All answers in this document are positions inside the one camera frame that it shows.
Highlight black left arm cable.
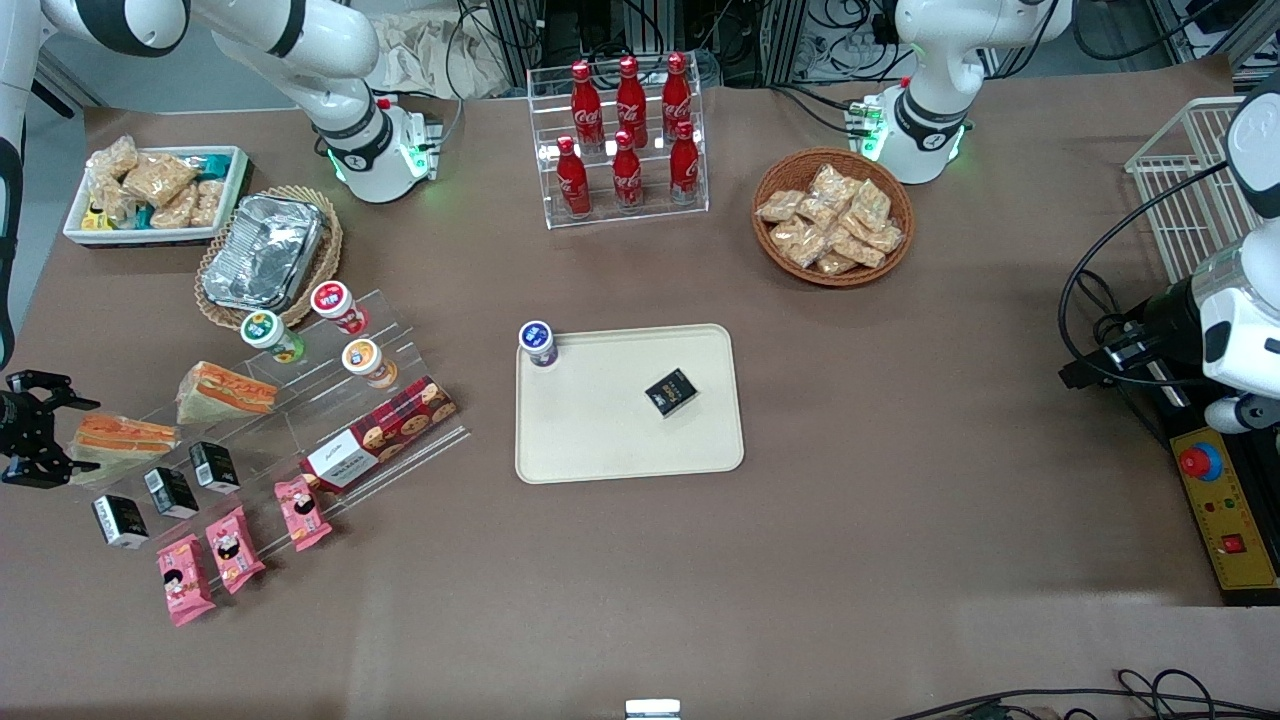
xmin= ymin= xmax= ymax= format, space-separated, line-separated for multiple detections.
xmin=1057 ymin=158 xmax=1233 ymax=393

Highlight black floor cables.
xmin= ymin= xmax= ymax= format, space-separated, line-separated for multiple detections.
xmin=888 ymin=667 xmax=1280 ymax=720

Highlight oval wicker basket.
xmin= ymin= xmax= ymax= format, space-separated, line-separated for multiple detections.
xmin=193 ymin=184 xmax=345 ymax=332

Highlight clear acrylic stepped display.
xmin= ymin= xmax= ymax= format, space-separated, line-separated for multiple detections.
xmin=64 ymin=289 xmax=472 ymax=562

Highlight round wicker snack basket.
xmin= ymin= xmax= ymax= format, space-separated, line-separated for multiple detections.
xmin=751 ymin=147 xmax=916 ymax=290

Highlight white wire basket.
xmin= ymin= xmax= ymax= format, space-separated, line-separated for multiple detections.
xmin=1124 ymin=96 xmax=1263 ymax=287

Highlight red cola bottle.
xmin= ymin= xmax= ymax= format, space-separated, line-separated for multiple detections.
xmin=611 ymin=129 xmax=645 ymax=212
xmin=661 ymin=51 xmax=694 ymax=141
xmin=555 ymin=135 xmax=592 ymax=218
xmin=614 ymin=55 xmax=650 ymax=148
xmin=668 ymin=119 xmax=702 ymax=205
xmin=569 ymin=60 xmax=605 ymax=153

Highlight black gold print box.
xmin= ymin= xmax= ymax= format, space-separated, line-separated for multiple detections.
xmin=644 ymin=367 xmax=702 ymax=420

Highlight beige plastic tray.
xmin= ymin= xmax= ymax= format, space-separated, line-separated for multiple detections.
xmin=514 ymin=322 xmax=747 ymax=487

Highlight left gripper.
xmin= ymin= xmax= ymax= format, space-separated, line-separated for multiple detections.
xmin=1059 ymin=280 xmax=1207 ymax=392

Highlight orange lid cup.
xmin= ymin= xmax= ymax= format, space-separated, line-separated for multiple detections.
xmin=340 ymin=337 xmax=399 ymax=390

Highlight aluminium equipment rack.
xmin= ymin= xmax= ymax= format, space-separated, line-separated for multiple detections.
xmin=484 ymin=0 xmax=803 ymax=89

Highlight beige crumpled cloth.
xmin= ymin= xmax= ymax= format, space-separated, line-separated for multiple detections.
xmin=362 ymin=8 xmax=513 ymax=102

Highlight yellow emergency stop box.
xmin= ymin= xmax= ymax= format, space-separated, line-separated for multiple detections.
xmin=1169 ymin=424 xmax=1280 ymax=607

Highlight small black white box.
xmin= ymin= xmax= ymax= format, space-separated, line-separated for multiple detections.
xmin=142 ymin=466 xmax=200 ymax=520
xmin=188 ymin=440 xmax=242 ymax=495
xmin=91 ymin=494 xmax=150 ymax=550

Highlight clear acrylic bottle rack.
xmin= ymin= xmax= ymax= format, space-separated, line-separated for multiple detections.
xmin=526 ymin=61 xmax=710 ymax=232

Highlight pink snack packet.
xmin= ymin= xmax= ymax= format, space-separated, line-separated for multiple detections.
xmin=274 ymin=474 xmax=334 ymax=553
xmin=156 ymin=534 xmax=217 ymax=628
xmin=205 ymin=505 xmax=268 ymax=596

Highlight aluminium foil container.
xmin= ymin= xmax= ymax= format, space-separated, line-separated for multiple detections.
xmin=202 ymin=194 xmax=325 ymax=314

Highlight red plaid cookie box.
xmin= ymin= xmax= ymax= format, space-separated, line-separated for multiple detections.
xmin=299 ymin=375 xmax=460 ymax=495

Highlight white rectangular snack bin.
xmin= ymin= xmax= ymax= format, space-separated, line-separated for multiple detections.
xmin=61 ymin=144 xmax=252 ymax=249

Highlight red lid cup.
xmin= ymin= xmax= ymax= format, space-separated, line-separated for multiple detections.
xmin=309 ymin=279 xmax=370 ymax=337

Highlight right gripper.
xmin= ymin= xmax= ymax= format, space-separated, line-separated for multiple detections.
xmin=0 ymin=369 xmax=102 ymax=490

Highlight triangle sandwich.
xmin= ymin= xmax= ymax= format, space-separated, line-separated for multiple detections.
xmin=175 ymin=361 xmax=280 ymax=430
xmin=66 ymin=411 xmax=182 ymax=487

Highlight blue lid yogurt cup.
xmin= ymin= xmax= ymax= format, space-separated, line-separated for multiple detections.
xmin=517 ymin=319 xmax=560 ymax=370

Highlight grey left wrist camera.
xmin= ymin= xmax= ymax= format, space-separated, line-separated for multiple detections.
xmin=1204 ymin=394 xmax=1280 ymax=434

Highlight clear puffed snack bag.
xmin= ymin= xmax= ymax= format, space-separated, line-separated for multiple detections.
xmin=121 ymin=151 xmax=200 ymax=209
xmin=149 ymin=184 xmax=199 ymax=231
xmin=87 ymin=177 xmax=137 ymax=227
xmin=189 ymin=179 xmax=227 ymax=230
xmin=85 ymin=134 xmax=140 ymax=182

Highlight green lid cup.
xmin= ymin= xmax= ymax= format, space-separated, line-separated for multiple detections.
xmin=239 ymin=309 xmax=307 ymax=365

